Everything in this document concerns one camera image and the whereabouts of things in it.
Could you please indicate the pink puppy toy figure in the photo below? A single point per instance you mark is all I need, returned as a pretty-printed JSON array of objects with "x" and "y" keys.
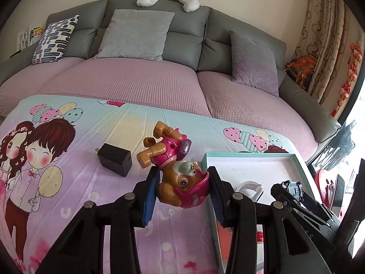
[{"x": 183, "y": 183}]

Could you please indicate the grey sofa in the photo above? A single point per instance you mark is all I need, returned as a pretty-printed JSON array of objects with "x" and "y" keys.
[{"x": 199, "y": 40}]

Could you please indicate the smartphone on stand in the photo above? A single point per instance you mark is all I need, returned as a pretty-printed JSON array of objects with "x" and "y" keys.
[{"x": 335, "y": 192}]

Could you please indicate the orange toy by curtain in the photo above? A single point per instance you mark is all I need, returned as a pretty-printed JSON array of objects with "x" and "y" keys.
[{"x": 301, "y": 70}]

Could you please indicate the black power adapter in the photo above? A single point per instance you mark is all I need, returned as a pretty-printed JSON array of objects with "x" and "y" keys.
[{"x": 114, "y": 158}]

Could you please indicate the cartoon printed table cloth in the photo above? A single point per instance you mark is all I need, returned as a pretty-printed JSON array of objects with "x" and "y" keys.
[{"x": 49, "y": 165}]

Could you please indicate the light grey cushion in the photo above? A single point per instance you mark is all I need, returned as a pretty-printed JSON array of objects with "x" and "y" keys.
[{"x": 138, "y": 34}]

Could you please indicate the grey purple cushion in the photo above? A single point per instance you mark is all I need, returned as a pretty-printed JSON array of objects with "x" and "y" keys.
[{"x": 253, "y": 65}]

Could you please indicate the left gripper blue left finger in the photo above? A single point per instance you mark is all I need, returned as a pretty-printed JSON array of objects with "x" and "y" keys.
[{"x": 151, "y": 183}]

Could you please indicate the books beside sofa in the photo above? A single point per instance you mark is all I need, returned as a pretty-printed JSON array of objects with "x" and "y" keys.
[{"x": 29, "y": 37}]

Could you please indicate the red plastic stool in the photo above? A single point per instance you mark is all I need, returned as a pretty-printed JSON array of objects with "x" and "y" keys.
[{"x": 326, "y": 184}]

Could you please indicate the teal white box lid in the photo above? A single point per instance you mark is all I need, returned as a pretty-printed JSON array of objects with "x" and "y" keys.
[{"x": 266, "y": 169}]

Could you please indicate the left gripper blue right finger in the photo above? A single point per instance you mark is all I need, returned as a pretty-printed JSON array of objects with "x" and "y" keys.
[{"x": 219, "y": 196}]

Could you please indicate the beige patterned curtain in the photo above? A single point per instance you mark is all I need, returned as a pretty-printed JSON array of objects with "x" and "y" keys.
[{"x": 324, "y": 36}]

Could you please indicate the white smartwatch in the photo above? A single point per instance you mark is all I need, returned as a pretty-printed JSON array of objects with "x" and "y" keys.
[{"x": 251, "y": 189}]

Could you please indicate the black white patterned cushion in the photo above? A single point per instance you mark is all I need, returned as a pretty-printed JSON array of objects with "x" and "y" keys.
[{"x": 54, "y": 40}]

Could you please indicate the black toy car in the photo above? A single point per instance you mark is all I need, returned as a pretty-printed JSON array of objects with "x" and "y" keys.
[{"x": 295, "y": 189}]

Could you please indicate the pink sofa cover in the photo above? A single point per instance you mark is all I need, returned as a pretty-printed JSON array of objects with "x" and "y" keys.
[{"x": 160, "y": 84}]

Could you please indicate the red chinese knot decoration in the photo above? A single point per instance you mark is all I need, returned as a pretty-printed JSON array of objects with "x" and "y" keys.
[{"x": 353, "y": 70}]

